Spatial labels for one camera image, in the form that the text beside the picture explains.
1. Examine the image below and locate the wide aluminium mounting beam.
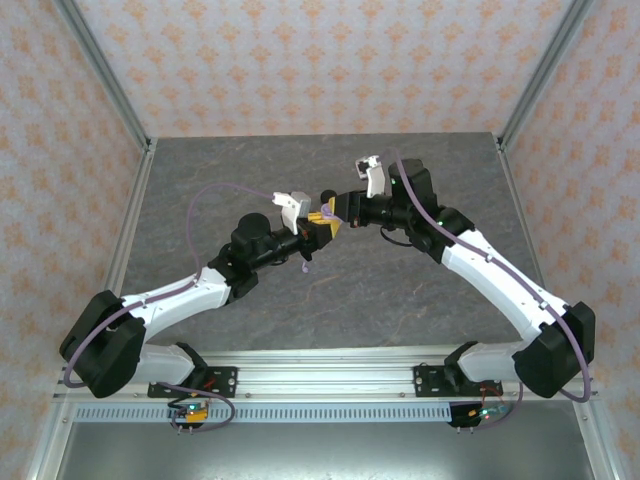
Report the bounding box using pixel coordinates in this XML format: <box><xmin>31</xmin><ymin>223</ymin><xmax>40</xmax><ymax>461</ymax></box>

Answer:
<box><xmin>52</xmin><ymin>348</ymin><xmax>600</xmax><ymax>402</ymax></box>

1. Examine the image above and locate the grey metal sheet panel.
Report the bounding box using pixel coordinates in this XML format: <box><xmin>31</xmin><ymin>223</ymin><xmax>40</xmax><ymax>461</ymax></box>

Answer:
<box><xmin>49</xmin><ymin>422</ymin><xmax>604</xmax><ymax>480</ymax></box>

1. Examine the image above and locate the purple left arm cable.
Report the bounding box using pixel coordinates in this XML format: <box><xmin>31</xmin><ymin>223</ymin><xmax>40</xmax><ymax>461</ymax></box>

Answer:
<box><xmin>60</xmin><ymin>182</ymin><xmax>277</xmax><ymax>434</ymax></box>

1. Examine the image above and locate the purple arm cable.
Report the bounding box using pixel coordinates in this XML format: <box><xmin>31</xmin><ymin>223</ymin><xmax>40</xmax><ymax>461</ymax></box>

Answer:
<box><xmin>387</xmin><ymin>147</ymin><xmax>596</xmax><ymax>432</ymax></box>
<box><xmin>60</xmin><ymin>182</ymin><xmax>277</xmax><ymax>434</ymax></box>

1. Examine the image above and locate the aluminium side table rail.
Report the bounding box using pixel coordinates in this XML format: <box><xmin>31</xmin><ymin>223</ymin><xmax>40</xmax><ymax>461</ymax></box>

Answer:
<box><xmin>496</xmin><ymin>135</ymin><xmax>571</xmax><ymax>361</ymax></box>
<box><xmin>78</xmin><ymin>139</ymin><xmax>157</xmax><ymax>362</ymax></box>

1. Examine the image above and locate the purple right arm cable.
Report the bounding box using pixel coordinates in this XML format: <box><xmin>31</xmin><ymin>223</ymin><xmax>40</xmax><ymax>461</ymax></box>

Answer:
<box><xmin>387</xmin><ymin>147</ymin><xmax>596</xmax><ymax>432</ymax></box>

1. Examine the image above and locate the grey slotted cable duct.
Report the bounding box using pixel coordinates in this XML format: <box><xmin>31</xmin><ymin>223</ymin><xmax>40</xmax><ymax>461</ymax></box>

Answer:
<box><xmin>73</xmin><ymin>403</ymin><xmax>455</xmax><ymax>425</ymax></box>

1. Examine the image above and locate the aluminium upright frame post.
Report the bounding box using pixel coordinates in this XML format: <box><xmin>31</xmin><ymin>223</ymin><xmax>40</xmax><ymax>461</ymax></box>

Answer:
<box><xmin>53</xmin><ymin>0</ymin><xmax>154</xmax><ymax>154</ymax></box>
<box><xmin>498</xmin><ymin>0</ymin><xmax>594</xmax><ymax>151</ymax></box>

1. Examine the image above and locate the aluminium lower frame post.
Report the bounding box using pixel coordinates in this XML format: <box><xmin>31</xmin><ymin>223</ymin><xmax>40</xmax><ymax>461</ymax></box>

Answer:
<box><xmin>27</xmin><ymin>399</ymin><xmax>76</xmax><ymax>480</ymax></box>
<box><xmin>572</xmin><ymin>399</ymin><xmax>624</xmax><ymax>480</ymax></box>

